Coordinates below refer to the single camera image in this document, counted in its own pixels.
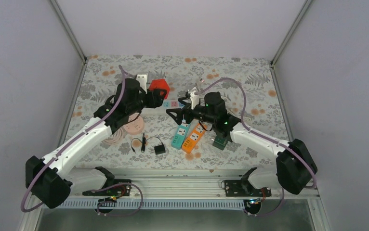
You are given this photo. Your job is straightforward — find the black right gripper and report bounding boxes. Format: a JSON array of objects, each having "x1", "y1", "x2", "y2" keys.
[{"x1": 167, "y1": 96, "x2": 216, "y2": 125}]

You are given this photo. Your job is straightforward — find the red cube socket adapter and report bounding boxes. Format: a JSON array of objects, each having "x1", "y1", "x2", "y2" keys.
[{"x1": 149, "y1": 78, "x2": 170, "y2": 99}]

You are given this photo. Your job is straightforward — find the white multicolour power strip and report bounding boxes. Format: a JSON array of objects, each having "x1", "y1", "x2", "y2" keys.
[{"x1": 141, "y1": 99, "x2": 184, "y2": 116}]

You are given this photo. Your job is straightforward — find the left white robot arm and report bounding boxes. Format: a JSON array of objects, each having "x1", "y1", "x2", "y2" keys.
[{"x1": 21, "y1": 77, "x2": 170, "y2": 212}]

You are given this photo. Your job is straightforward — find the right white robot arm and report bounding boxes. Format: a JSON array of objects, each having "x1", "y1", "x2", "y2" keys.
[{"x1": 166, "y1": 92, "x2": 317, "y2": 196}]

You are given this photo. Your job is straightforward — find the teal power strip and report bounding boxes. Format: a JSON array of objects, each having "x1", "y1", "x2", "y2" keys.
[{"x1": 171, "y1": 123, "x2": 189, "y2": 150}]

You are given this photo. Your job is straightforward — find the orange power strip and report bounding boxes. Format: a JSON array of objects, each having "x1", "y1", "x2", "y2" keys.
[{"x1": 182, "y1": 124, "x2": 206, "y2": 153}]

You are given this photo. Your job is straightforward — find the dark green cube adapter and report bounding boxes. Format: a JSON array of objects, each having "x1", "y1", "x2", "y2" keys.
[{"x1": 212, "y1": 135, "x2": 228, "y2": 150}]

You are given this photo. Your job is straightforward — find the floral patterned table mat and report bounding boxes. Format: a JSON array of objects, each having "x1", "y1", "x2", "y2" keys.
[{"x1": 67, "y1": 55, "x2": 288, "y2": 170}]

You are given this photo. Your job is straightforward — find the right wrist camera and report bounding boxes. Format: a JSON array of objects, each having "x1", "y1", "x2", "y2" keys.
[{"x1": 185, "y1": 87, "x2": 200, "y2": 110}]

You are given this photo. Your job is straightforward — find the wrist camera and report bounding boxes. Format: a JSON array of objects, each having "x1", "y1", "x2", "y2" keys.
[
  {"x1": 185, "y1": 87, "x2": 200, "y2": 110},
  {"x1": 136, "y1": 74, "x2": 148, "y2": 93}
]

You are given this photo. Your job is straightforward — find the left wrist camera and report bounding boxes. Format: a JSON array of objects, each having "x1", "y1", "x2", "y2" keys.
[{"x1": 136, "y1": 74, "x2": 148, "y2": 93}]

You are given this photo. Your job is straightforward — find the pink round socket with cable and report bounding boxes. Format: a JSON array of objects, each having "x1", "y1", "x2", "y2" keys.
[{"x1": 102, "y1": 113, "x2": 145, "y2": 146}]

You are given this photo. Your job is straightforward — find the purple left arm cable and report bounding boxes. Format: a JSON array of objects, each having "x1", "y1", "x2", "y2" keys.
[{"x1": 20, "y1": 65, "x2": 131, "y2": 213}]

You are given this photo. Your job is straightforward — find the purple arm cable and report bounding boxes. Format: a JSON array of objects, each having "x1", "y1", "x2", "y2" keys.
[
  {"x1": 195, "y1": 77, "x2": 317, "y2": 189},
  {"x1": 20, "y1": 65, "x2": 131, "y2": 213}
]

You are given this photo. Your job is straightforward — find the black power adapter with cable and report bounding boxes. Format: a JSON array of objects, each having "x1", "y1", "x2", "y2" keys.
[{"x1": 130, "y1": 133, "x2": 167, "y2": 156}]

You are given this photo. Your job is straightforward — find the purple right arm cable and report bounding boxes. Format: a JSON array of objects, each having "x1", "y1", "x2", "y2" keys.
[{"x1": 195, "y1": 77, "x2": 317, "y2": 189}]

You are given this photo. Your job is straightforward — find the aluminium corner frame post left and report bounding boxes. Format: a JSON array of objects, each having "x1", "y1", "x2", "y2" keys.
[{"x1": 49, "y1": 0, "x2": 87, "y2": 63}]

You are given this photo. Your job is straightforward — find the aluminium corner frame post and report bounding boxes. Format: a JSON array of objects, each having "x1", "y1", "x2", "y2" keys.
[
  {"x1": 49, "y1": 0, "x2": 87, "y2": 63},
  {"x1": 271, "y1": 0, "x2": 313, "y2": 68}
]

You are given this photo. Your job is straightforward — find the aluminium front rail base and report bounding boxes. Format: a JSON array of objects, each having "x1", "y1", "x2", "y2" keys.
[{"x1": 20, "y1": 169, "x2": 330, "y2": 231}]

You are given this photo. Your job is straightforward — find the aluminium corner frame post right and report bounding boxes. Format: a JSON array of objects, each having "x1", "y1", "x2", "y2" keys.
[{"x1": 271, "y1": 0, "x2": 313, "y2": 68}]

